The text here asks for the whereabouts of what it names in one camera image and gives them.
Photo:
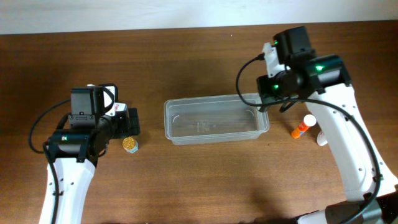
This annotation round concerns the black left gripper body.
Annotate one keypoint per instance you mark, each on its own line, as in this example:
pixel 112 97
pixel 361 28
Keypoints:
pixel 133 121

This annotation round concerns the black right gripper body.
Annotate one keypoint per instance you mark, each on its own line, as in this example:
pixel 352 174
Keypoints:
pixel 264 101

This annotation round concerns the small gold-lidded balm jar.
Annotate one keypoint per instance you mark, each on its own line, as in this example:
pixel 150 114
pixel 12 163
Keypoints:
pixel 130 145

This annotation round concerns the white Panadol medicine box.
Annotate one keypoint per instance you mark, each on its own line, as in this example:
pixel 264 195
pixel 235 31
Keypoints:
pixel 117 107

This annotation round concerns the orange glue stick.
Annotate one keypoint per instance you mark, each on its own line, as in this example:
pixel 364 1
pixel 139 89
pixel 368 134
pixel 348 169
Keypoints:
pixel 308 121

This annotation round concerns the white plastic bottle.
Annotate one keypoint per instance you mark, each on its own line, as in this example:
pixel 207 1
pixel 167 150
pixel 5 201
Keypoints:
pixel 321 139

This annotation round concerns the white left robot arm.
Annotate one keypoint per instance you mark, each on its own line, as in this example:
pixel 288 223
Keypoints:
pixel 72 153

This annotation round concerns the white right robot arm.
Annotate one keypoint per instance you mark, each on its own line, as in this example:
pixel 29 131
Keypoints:
pixel 323 84

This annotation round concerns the clear plastic container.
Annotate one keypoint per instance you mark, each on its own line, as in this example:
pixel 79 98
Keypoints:
pixel 212 119

